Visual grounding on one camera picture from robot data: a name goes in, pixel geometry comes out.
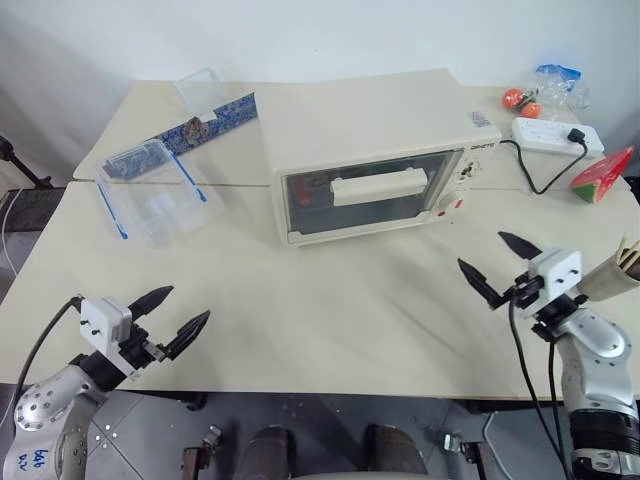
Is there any glass oven door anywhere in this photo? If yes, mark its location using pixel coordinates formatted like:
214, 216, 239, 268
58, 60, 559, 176
279, 148, 464, 237

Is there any small brown object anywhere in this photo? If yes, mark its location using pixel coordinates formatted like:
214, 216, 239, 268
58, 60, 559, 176
182, 116, 212, 144

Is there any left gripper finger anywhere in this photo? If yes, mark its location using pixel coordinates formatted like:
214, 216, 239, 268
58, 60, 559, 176
166, 309, 212, 360
130, 285, 175, 321

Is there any clear plastic lid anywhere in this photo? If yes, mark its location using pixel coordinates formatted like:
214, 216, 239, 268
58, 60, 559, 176
174, 68, 227, 119

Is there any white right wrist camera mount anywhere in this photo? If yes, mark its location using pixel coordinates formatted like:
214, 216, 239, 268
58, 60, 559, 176
528, 246, 584, 302

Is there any blue patterned strip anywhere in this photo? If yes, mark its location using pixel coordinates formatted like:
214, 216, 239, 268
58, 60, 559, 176
104, 90, 259, 177

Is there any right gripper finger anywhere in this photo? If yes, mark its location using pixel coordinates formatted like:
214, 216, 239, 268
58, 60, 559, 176
498, 231, 543, 262
457, 257, 504, 307

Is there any clear plastic bag blue seal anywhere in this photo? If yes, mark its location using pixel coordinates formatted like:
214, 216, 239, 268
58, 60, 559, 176
529, 64, 592, 111

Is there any clear container with blue clips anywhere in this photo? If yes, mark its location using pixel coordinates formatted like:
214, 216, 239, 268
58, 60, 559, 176
95, 139, 211, 250

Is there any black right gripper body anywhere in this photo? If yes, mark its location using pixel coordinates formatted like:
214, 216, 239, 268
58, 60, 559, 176
492, 274, 549, 319

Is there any toy watermelon slice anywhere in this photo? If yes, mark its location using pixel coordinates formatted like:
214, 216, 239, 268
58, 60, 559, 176
570, 145, 636, 206

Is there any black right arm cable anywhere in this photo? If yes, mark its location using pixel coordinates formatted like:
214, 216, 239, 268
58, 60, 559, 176
507, 284, 576, 480

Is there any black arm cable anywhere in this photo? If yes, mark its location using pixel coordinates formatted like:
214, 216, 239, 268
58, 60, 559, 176
17, 295, 84, 392
507, 284, 576, 480

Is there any black power cable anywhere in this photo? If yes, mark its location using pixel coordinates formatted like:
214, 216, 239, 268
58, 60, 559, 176
499, 128, 589, 196

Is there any cream toaster oven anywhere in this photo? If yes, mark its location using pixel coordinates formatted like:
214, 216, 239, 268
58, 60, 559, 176
254, 68, 503, 248

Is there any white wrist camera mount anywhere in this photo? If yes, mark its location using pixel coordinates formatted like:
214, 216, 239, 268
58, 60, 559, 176
79, 296, 134, 357
528, 246, 584, 302

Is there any cream oven door handle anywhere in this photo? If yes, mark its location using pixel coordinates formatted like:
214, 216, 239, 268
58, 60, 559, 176
330, 167, 431, 207

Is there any black tripod stand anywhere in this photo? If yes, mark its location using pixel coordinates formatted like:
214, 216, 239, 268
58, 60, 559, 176
0, 134, 54, 192

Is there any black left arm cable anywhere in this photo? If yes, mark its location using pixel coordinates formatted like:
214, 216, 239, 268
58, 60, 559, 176
17, 295, 84, 392

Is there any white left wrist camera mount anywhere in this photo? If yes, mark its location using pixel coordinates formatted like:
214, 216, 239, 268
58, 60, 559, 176
79, 296, 134, 357

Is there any white power strip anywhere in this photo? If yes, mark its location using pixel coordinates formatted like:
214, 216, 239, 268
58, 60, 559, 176
511, 117, 606, 156

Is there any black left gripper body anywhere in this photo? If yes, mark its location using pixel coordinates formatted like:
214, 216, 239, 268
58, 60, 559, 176
117, 322, 169, 379

